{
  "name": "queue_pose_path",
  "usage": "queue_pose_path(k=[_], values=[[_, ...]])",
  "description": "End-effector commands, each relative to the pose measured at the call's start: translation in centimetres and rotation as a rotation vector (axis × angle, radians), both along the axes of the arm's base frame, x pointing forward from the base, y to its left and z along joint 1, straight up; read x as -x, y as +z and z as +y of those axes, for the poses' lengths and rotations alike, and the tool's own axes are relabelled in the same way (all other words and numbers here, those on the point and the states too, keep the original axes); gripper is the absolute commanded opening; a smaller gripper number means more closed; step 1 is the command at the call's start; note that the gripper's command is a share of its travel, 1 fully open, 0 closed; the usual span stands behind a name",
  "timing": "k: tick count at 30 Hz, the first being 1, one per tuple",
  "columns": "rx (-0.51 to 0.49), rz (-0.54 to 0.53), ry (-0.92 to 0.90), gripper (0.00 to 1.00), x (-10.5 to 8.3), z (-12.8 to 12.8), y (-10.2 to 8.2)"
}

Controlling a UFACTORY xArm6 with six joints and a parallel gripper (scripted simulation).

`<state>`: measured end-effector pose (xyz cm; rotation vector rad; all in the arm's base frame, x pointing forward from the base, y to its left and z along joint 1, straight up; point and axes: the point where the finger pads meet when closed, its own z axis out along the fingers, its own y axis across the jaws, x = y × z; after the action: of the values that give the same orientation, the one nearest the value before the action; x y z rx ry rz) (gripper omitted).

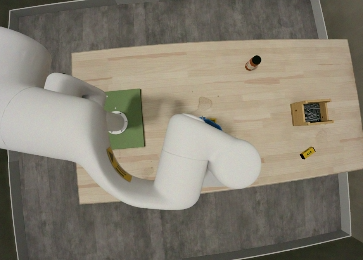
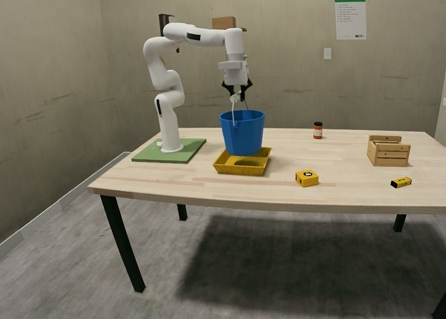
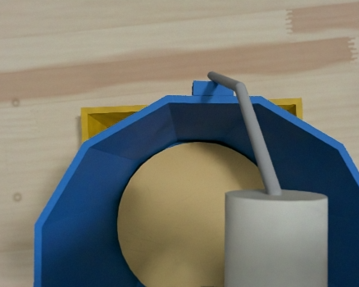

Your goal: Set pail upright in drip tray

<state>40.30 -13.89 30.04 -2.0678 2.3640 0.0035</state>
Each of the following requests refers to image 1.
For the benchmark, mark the small brown glass jar with black lid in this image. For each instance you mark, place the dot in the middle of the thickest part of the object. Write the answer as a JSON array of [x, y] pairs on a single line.
[[253, 62]]

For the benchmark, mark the yellow pocket level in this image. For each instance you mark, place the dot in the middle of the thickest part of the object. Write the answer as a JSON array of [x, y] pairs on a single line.
[[307, 152]]

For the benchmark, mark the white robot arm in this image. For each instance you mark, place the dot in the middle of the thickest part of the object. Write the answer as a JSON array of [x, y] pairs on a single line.
[[62, 117]]

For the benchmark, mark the small wooden crate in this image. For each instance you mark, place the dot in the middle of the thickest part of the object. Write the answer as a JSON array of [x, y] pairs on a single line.
[[310, 112]]

